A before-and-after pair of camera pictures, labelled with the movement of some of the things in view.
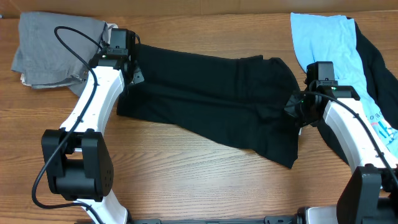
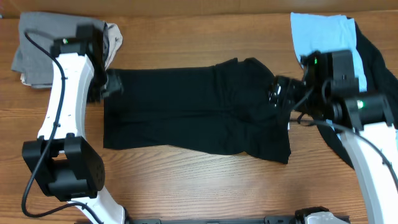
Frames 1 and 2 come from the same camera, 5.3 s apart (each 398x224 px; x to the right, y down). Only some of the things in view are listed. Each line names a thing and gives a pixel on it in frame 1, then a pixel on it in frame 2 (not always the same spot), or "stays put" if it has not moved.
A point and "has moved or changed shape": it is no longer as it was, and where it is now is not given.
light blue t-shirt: [326, 38] stays put
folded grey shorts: [45, 61] stays put
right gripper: [291, 110] -> [293, 89]
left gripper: [138, 76] -> [114, 83]
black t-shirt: [242, 101] has moved or changed shape
